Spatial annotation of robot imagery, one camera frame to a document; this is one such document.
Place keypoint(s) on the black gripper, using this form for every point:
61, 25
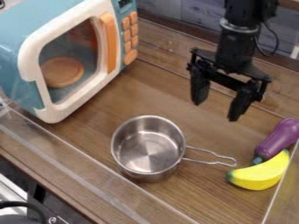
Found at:
247, 81

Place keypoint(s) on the purple toy eggplant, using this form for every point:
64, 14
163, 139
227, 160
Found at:
282, 137

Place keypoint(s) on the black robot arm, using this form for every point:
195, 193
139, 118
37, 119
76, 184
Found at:
228, 65

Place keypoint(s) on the yellow toy banana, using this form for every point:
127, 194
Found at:
260, 176

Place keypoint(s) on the orange microwave turntable plate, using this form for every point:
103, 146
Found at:
61, 71

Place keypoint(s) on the blue white toy microwave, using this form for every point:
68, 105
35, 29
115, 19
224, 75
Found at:
95, 31

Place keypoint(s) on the clear acrylic front barrier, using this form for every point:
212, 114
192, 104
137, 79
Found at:
96, 191

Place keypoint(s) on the silver pot with wire handle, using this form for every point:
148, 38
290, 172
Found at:
148, 147

